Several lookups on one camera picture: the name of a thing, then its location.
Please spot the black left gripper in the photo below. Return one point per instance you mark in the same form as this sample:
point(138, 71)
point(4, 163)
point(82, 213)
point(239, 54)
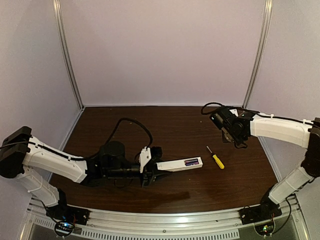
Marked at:
point(147, 175)

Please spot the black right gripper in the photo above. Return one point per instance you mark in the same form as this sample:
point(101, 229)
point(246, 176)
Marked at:
point(227, 135)

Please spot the yellow handled screwdriver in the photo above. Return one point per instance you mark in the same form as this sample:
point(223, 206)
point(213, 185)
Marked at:
point(216, 159)

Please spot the white remote control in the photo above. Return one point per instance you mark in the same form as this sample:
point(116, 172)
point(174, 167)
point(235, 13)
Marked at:
point(177, 165)

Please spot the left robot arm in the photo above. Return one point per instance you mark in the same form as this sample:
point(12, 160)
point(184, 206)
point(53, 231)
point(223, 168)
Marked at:
point(21, 152)

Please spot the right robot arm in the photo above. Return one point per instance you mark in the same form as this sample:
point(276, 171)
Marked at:
point(292, 145)

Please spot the purple battery lower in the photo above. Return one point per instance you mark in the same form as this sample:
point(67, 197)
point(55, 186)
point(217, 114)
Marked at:
point(191, 163)

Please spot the purple battery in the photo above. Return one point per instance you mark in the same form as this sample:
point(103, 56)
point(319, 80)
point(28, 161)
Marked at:
point(194, 159)
point(191, 163)

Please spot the purple battery upper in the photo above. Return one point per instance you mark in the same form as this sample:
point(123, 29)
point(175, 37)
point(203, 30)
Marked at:
point(194, 159)

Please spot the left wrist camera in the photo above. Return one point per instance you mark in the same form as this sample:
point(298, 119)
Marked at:
point(144, 157)

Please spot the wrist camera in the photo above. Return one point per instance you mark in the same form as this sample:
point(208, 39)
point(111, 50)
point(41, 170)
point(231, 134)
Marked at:
point(144, 157)
point(223, 117)

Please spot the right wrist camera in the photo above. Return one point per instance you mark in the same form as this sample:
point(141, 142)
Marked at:
point(223, 117)

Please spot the aluminium front rail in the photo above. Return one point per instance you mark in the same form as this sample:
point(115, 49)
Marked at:
point(201, 222)

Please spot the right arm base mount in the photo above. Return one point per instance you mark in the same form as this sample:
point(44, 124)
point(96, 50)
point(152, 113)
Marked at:
point(259, 213)

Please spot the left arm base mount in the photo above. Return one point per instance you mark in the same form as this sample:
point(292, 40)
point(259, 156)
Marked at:
point(70, 214)

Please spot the perforated cable tray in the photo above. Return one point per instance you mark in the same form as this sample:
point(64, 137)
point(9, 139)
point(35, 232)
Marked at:
point(43, 229)

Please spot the aluminium corner post right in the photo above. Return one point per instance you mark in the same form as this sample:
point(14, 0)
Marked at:
point(263, 37)

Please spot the aluminium corner post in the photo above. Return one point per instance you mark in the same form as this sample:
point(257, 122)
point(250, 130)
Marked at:
point(66, 54)
point(263, 37)

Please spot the aluminium corner post left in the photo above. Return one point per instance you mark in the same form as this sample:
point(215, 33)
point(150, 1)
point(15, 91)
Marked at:
point(66, 54)

